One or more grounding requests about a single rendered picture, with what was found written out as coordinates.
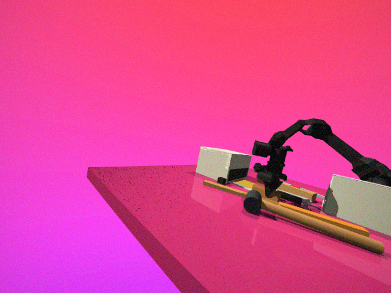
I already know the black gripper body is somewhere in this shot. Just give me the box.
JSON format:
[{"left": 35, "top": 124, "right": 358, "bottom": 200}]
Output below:
[{"left": 256, "top": 159, "right": 287, "bottom": 183}]

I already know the orange rod with dark cylindrical end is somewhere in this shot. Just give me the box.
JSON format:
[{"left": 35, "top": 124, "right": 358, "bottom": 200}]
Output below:
[{"left": 243, "top": 190, "right": 385, "bottom": 254}]

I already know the black-handled metal rod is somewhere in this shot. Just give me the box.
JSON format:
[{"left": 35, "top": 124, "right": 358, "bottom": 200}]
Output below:
[{"left": 277, "top": 190, "right": 319, "bottom": 209}]

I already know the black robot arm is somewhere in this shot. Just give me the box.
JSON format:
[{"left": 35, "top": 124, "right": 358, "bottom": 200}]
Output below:
[{"left": 252, "top": 118, "right": 391, "bottom": 187}]

